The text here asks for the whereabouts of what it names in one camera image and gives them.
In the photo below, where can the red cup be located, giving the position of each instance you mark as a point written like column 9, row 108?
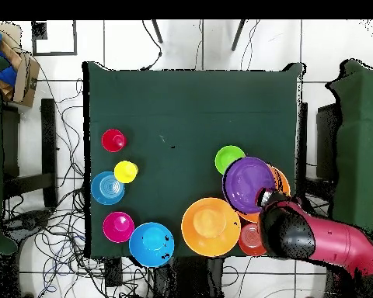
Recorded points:
column 112, row 141

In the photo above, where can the dark green tablecloth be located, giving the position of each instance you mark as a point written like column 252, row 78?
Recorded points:
column 174, row 102

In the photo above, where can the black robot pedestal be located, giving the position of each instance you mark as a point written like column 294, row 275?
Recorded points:
column 189, row 279

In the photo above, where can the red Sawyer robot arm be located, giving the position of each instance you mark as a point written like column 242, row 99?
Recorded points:
column 329, row 239

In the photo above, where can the black square floor frame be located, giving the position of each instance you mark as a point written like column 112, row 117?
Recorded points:
column 54, row 53

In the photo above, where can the black tripod leg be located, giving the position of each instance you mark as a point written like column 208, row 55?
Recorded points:
column 237, row 35
column 157, row 31

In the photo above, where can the black power box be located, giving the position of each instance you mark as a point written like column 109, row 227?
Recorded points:
column 113, row 273

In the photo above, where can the black pedestal foot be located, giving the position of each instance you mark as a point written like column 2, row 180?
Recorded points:
column 28, row 222

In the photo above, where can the cardboard box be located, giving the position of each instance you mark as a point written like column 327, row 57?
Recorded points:
column 26, row 80

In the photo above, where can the deep blue bowl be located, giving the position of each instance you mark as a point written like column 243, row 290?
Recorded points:
column 150, row 245

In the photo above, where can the yellow cup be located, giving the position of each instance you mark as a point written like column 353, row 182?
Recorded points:
column 126, row 172

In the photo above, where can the small green bowl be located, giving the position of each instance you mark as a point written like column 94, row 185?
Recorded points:
column 227, row 156

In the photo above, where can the small orange bowl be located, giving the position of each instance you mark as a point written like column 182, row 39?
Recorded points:
column 250, row 239

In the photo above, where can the small pink bowl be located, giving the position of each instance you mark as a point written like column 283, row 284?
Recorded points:
column 118, row 228

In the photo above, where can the purple bowl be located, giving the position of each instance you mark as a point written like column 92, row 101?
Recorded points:
column 245, row 183

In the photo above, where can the black bench stand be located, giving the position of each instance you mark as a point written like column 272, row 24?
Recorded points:
column 48, row 139

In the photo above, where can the shallow blue bowl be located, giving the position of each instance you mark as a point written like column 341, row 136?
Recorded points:
column 107, row 194

